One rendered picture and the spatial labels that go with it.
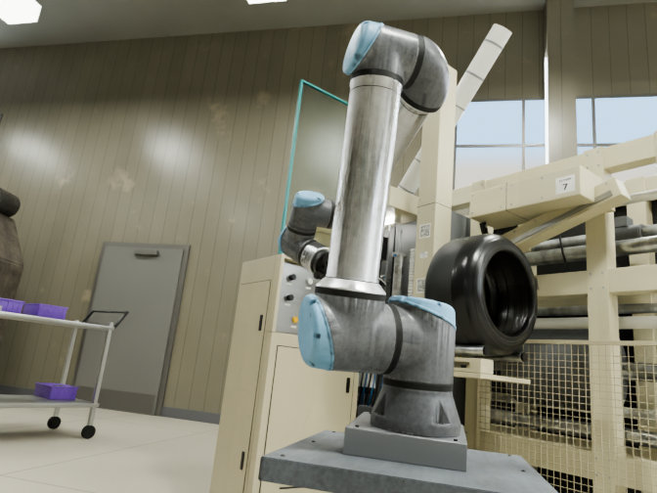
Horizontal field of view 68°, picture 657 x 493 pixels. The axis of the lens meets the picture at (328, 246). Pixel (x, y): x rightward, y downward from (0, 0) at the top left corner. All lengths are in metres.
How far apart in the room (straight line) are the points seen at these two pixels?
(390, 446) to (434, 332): 0.24
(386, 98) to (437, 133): 1.74
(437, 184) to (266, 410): 1.41
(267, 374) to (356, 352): 1.33
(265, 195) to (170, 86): 2.43
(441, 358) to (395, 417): 0.15
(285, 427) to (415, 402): 1.38
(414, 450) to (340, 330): 0.27
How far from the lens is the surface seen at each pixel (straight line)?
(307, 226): 1.49
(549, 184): 2.59
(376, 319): 1.00
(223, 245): 6.58
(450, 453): 1.03
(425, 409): 1.04
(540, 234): 2.70
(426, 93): 1.17
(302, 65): 7.36
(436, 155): 2.74
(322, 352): 0.96
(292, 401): 2.37
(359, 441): 1.04
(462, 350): 2.25
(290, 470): 0.93
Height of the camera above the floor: 0.76
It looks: 14 degrees up
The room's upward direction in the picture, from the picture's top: 6 degrees clockwise
